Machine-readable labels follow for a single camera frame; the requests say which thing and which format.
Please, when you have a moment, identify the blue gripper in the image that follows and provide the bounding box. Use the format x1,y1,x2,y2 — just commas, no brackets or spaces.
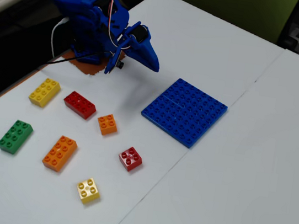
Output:
115,19,166,73

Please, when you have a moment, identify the orange 2x4 block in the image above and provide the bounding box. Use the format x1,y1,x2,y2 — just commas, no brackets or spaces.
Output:
41,132,79,175

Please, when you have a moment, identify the orange 2x2 block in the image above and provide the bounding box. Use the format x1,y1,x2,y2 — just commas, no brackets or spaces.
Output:
95,112,120,137

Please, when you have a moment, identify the red 2x4 block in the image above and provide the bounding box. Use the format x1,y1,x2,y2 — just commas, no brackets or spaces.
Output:
61,90,99,121

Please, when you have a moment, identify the red 2x2 block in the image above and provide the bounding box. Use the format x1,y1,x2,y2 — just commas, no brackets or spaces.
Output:
116,145,145,174

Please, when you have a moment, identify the yellow 2x4 block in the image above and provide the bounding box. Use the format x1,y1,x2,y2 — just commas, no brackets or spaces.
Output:
27,75,62,110

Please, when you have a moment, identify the yellow 2x2 block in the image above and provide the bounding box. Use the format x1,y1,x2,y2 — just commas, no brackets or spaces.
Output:
74,175,103,206

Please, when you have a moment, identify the green 2x4 block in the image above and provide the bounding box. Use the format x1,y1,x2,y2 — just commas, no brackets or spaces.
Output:
0,117,35,157

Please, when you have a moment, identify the blue 8x8 baseplate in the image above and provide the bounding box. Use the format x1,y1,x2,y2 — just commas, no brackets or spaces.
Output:
137,73,231,153

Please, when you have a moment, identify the green chair back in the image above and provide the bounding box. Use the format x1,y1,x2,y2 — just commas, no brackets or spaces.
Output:
165,0,299,46

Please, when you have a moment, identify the white board sheet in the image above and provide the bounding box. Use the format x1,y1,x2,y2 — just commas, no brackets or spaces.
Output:
0,0,290,224
107,27,299,224

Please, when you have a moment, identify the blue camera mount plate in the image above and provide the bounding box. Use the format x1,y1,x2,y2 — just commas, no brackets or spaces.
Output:
104,35,131,77

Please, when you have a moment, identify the red white servo wire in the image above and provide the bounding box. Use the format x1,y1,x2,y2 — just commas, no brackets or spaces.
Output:
102,0,137,53

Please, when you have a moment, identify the black cable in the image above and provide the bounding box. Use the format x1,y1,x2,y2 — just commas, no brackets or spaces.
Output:
45,43,114,74

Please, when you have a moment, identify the white cable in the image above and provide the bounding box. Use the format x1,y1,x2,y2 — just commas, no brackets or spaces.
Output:
48,16,70,59

